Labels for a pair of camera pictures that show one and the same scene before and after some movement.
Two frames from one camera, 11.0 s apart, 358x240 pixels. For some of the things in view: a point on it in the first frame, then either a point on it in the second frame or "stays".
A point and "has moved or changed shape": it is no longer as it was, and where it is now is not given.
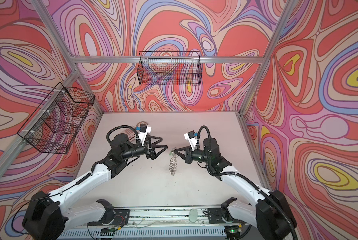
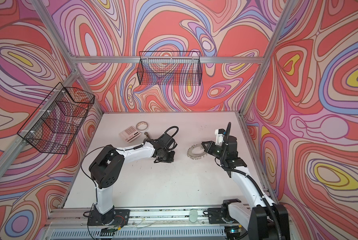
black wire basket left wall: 53,125 stays
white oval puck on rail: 193,215 stays
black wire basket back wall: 169,68 stays
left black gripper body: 144,151 to 168,157
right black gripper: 189,157 to 210,149
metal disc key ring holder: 173,161 has moved or changed shape
